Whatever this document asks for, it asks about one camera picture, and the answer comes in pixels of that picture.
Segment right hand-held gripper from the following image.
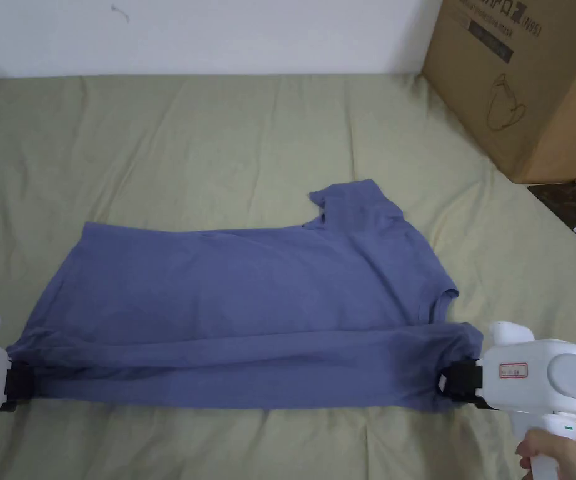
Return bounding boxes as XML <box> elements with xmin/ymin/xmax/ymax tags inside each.
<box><xmin>435</xmin><ymin>321</ymin><xmax>576</xmax><ymax>480</ymax></box>

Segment bed with pale green sheet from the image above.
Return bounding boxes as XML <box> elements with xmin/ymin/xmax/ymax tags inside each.
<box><xmin>0</xmin><ymin>74</ymin><xmax>576</xmax><ymax>480</ymax></box>

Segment brown cardboard carton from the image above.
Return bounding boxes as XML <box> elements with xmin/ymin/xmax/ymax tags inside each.
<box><xmin>421</xmin><ymin>0</ymin><xmax>576</xmax><ymax>185</ymax></box>

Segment dark patterned flat box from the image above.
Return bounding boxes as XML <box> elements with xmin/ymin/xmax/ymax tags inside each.
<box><xmin>526</xmin><ymin>181</ymin><xmax>576</xmax><ymax>236</ymax></box>

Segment blue shirt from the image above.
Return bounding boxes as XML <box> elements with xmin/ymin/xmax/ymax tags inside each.
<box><xmin>7</xmin><ymin>177</ymin><xmax>485</xmax><ymax>417</ymax></box>

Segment person's right hand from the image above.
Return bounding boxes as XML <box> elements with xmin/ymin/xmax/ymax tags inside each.
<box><xmin>515</xmin><ymin>428</ymin><xmax>576</xmax><ymax>480</ymax></box>

